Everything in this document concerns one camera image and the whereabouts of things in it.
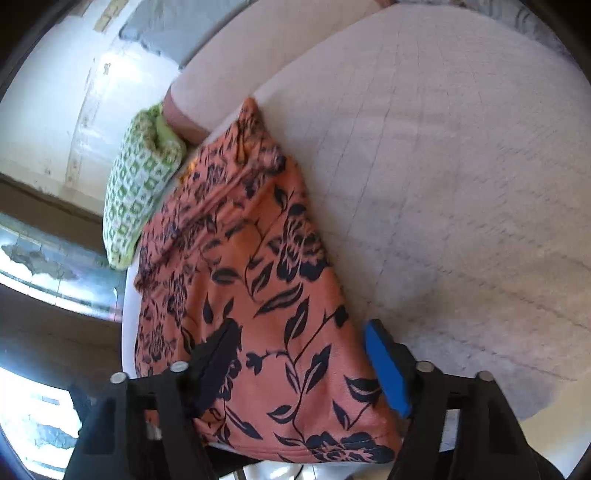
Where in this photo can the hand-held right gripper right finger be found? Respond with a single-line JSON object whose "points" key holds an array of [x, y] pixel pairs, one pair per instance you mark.
{"points": [[388, 369]]}

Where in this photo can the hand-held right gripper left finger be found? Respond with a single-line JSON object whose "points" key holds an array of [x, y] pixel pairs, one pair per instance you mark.
{"points": [[217, 369]]}

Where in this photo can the orange black floral cloth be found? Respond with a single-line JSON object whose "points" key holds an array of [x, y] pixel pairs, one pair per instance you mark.
{"points": [[277, 277]]}

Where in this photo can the bed with pale quilted cover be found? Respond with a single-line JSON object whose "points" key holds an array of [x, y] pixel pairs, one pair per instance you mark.
{"points": [[438, 184]]}

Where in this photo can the green white checkered pillow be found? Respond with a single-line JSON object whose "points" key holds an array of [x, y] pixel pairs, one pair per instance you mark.
{"points": [[134, 194]]}

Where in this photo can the wooden framed glass door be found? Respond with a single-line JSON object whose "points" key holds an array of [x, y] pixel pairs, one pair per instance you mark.
{"points": [[46, 277]]}

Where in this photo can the pink bolster cushion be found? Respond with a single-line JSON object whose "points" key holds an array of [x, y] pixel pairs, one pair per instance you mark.
{"points": [[221, 78]]}

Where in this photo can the light blue pillow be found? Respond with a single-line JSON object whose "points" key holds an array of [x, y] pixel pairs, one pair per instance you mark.
{"points": [[175, 27]]}

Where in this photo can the striped floral pillow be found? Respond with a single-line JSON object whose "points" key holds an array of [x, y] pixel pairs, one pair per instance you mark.
{"points": [[521, 18]]}

